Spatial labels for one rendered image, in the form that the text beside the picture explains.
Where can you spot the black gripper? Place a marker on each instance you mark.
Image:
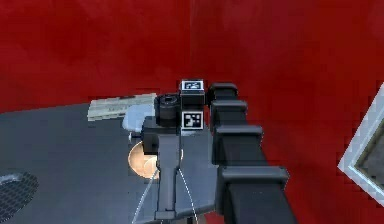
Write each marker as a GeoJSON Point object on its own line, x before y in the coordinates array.
{"type": "Point", "coordinates": [166, 110]}

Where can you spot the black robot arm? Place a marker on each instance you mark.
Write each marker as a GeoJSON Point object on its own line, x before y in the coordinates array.
{"type": "Point", "coordinates": [240, 150]}

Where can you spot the tan round dish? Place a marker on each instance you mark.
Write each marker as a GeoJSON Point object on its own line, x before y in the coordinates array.
{"type": "Point", "coordinates": [141, 163]}

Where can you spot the pale blue lumpy object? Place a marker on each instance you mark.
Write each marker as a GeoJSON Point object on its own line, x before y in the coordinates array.
{"type": "Point", "coordinates": [135, 116]}

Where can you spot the dark grey round table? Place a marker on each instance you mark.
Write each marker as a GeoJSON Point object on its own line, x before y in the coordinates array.
{"type": "Point", "coordinates": [73, 156]}

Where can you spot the pale folded newspaper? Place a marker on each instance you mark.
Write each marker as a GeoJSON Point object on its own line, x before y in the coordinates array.
{"type": "Point", "coordinates": [110, 106]}

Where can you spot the black mesh bowl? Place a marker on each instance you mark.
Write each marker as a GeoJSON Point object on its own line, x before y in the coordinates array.
{"type": "Point", "coordinates": [15, 195]}

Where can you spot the white framed picture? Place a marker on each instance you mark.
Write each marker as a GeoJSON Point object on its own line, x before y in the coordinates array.
{"type": "Point", "coordinates": [366, 156]}

